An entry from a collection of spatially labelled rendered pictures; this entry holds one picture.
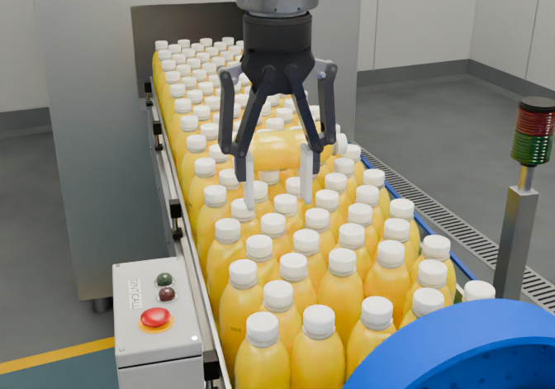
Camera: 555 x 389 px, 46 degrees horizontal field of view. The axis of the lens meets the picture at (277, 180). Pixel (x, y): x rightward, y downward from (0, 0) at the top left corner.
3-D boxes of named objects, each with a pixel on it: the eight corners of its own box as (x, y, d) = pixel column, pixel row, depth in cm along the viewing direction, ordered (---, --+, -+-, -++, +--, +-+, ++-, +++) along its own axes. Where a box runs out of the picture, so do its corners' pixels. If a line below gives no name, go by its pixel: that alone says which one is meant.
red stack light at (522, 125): (528, 138, 106) (532, 115, 105) (506, 125, 112) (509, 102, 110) (562, 135, 108) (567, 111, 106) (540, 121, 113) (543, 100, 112)
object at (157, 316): (141, 333, 78) (140, 325, 78) (139, 315, 82) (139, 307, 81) (172, 329, 79) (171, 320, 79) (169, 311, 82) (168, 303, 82)
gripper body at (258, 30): (245, 18, 67) (247, 105, 71) (324, 14, 69) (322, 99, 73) (232, 5, 74) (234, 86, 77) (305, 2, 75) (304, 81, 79)
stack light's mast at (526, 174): (518, 199, 111) (533, 109, 104) (498, 183, 117) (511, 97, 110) (551, 195, 112) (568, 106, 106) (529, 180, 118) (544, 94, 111)
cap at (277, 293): (296, 306, 86) (296, 295, 85) (267, 310, 85) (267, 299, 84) (289, 290, 89) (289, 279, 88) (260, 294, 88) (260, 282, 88)
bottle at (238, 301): (232, 361, 104) (228, 260, 96) (275, 370, 102) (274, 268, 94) (215, 391, 97) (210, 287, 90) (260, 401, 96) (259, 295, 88)
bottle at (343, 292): (308, 376, 100) (310, 272, 93) (321, 348, 106) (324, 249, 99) (353, 387, 98) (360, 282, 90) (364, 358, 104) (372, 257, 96)
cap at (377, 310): (355, 320, 83) (356, 308, 82) (369, 305, 86) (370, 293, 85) (383, 330, 81) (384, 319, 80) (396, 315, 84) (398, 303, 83)
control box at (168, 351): (123, 421, 79) (114, 353, 75) (119, 321, 97) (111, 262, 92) (206, 406, 81) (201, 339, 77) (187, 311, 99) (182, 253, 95)
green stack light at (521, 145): (523, 166, 108) (528, 138, 106) (502, 152, 114) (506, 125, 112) (557, 163, 110) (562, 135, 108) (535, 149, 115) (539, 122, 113)
